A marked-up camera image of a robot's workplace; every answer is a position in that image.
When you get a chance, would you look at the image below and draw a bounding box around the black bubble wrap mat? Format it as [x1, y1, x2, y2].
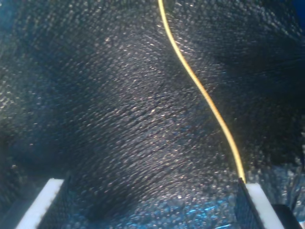
[0, 0, 305, 229]

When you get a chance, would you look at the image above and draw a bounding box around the yellow network cable clear plug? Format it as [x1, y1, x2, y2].
[157, 0, 246, 184]

